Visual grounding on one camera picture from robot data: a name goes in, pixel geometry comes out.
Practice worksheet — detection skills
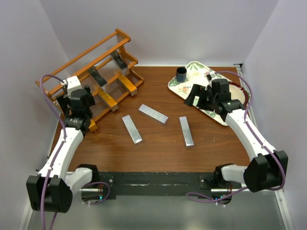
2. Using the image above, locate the white orange R.O toothpaste box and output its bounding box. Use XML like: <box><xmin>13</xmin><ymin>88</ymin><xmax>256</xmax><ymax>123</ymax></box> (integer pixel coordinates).
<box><xmin>118</xmin><ymin>75</ymin><xmax>137</xmax><ymax>96</ymax></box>

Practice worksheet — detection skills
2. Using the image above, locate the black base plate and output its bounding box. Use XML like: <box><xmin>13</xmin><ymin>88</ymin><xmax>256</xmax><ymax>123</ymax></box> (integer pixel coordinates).
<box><xmin>99</xmin><ymin>172</ymin><xmax>241</xmax><ymax>199</ymax></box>

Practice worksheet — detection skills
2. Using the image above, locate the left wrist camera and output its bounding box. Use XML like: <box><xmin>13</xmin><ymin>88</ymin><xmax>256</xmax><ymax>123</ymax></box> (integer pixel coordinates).
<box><xmin>61</xmin><ymin>76</ymin><xmax>82</xmax><ymax>98</ymax></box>

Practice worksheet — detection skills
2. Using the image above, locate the aluminium frame rail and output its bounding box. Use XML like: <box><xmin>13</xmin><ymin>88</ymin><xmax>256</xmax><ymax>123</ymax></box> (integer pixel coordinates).
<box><xmin>234</xmin><ymin>63</ymin><xmax>295</xmax><ymax>230</ymax></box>

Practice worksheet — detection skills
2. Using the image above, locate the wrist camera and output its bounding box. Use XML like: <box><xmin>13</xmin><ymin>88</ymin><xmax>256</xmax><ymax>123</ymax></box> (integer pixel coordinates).
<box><xmin>61</xmin><ymin>76</ymin><xmax>82</xmax><ymax>98</ymax></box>
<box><xmin>205</xmin><ymin>71</ymin><xmax>215</xmax><ymax>81</ymax></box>

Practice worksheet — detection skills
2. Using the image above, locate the red rimmed beige plate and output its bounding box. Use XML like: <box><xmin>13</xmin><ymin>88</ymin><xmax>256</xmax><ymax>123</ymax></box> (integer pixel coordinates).
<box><xmin>229</xmin><ymin>81</ymin><xmax>249</xmax><ymax>107</ymax></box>

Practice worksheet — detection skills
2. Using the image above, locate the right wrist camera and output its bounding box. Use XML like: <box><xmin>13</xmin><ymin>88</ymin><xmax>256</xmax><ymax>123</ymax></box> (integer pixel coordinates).
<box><xmin>205</xmin><ymin>71</ymin><xmax>215</xmax><ymax>81</ymax></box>

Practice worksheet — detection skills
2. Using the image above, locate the floral serving tray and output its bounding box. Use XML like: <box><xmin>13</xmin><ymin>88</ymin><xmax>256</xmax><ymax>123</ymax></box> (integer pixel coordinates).
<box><xmin>167</xmin><ymin>60</ymin><xmax>252</xmax><ymax>127</ymax></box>

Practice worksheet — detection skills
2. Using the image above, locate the dark blue mug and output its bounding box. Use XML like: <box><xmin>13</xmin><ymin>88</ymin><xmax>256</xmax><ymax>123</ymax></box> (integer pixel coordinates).
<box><xmin>176</xmin><ymin>67</ymin><xmax>187</xmax><ymax>82</ymax></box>

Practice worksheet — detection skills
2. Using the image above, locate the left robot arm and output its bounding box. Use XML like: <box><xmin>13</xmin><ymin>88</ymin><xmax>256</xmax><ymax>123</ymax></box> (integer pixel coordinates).
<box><xmin>26</xmin><ymin>86</ymin><xmax>99</xmax><ymax>213</ymax></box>

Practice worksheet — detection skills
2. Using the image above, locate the orange wooden shelf rack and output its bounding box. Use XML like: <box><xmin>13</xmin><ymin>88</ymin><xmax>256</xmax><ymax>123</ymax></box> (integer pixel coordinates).
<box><xmin>43</xmin><ymin>29</ymin><xmax>144</xmax><ymax>124</ymax></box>

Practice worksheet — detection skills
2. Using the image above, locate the gold honeycomb toothpaste box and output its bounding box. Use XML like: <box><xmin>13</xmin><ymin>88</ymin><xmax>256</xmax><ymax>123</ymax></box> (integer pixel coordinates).
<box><xmin>98</xmin><ymin>91</ymin><xmax>118</xmax><ymax>112</ymax></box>

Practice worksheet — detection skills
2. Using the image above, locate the silver toothpaste box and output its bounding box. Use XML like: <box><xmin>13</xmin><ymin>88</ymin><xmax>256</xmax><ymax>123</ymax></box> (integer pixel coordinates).
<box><xmin>122</xmin><ymin>115</ymin><xmax>142</xmax><ymax>144</ymax></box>
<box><xmin>139</xmin><ymin>104</ymin><xmax>168</xmax><ymax>124</ymax></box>
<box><xmin>179</xmin><ymin>116</ymin><xmax>194</xmax><ymax>147</ymax></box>

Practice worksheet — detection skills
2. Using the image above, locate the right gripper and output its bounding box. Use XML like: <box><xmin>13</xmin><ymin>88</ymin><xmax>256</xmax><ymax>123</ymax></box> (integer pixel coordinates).
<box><xmin>184</xmin><ymin>84</ymin><xmax>218</xmax><ymax>112</ymax></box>

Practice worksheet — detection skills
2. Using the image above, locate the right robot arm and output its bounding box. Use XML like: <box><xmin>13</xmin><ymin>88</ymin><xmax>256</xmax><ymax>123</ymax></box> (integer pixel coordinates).
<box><xmin>184</xmin><ymin>79</ymin><xmax>288</xmax><ymax>192</ymax></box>

